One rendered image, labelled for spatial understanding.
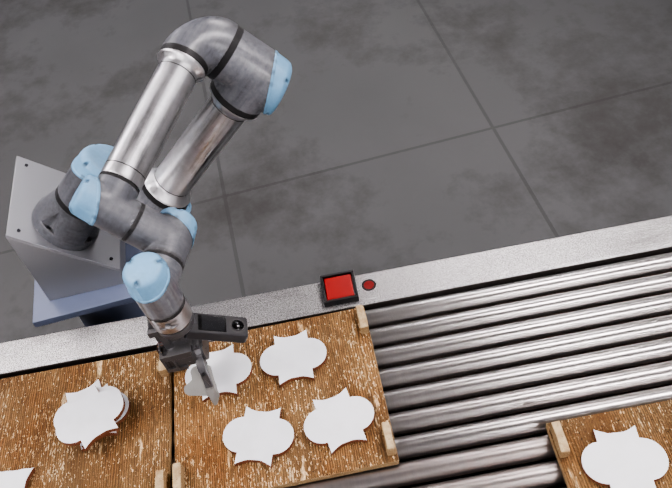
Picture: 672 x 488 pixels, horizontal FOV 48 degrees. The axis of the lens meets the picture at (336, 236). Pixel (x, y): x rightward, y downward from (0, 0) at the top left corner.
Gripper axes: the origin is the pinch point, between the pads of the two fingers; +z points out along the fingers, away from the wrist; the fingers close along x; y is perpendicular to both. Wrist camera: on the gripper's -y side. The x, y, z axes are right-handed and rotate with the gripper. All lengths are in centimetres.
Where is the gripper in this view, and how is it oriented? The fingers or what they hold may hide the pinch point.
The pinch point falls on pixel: (218, 371)
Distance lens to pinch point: 154.8
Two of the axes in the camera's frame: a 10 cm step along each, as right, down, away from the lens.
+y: -9.7, 2.4, 0.4
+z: 1.9, 6.4, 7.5
